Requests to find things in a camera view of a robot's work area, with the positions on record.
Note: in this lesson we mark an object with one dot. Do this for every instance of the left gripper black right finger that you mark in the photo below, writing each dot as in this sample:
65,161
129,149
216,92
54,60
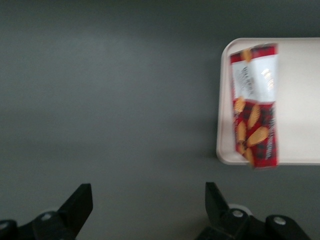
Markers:
220,220

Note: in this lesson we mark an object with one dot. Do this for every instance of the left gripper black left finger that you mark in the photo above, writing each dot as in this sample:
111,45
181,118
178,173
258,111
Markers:
70,215

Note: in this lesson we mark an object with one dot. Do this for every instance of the red cookie box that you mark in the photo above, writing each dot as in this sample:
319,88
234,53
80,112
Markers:
255,125

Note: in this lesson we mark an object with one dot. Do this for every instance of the beige plastic tray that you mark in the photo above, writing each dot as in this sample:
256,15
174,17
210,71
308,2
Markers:
300,100

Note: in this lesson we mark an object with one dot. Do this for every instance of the grey table cover sheet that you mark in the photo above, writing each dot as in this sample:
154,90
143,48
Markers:
100,100

